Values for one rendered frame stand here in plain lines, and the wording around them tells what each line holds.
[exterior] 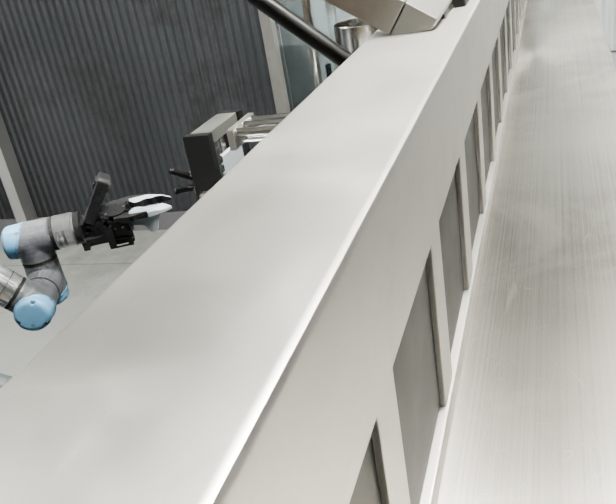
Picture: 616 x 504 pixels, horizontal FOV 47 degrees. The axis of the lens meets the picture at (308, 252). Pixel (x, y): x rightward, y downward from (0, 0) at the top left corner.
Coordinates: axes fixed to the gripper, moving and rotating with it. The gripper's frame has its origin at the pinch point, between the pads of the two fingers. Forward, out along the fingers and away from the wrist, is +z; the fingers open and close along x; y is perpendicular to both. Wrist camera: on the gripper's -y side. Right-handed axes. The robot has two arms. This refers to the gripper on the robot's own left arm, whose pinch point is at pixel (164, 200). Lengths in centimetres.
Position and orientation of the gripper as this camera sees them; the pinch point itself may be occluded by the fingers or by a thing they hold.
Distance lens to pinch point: 160.4
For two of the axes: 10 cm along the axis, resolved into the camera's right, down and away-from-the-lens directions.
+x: 2.0, 5.2, -8.3
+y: 1.3, 8.3, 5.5
